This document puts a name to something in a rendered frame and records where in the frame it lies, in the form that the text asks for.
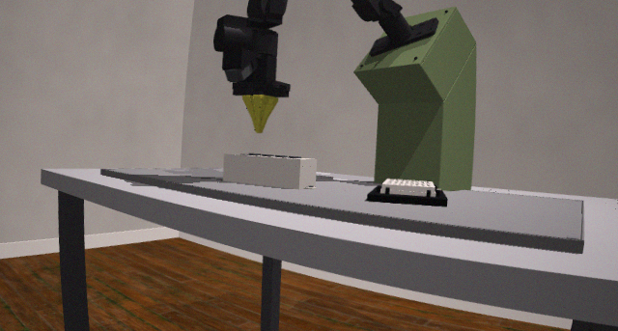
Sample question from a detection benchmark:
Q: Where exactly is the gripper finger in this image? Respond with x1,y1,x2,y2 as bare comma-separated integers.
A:
253,95,278,133
242,95,266,133

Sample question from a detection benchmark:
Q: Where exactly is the white multi-well plate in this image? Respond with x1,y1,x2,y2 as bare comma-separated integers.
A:
380,179,435,197

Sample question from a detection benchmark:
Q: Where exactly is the white button panel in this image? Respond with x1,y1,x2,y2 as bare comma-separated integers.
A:
223,153,317,189

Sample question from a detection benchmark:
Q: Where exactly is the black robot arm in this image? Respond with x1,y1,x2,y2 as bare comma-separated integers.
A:
213,0,439,82

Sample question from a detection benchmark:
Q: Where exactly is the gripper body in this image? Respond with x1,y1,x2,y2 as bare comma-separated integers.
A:
233,80,291,97

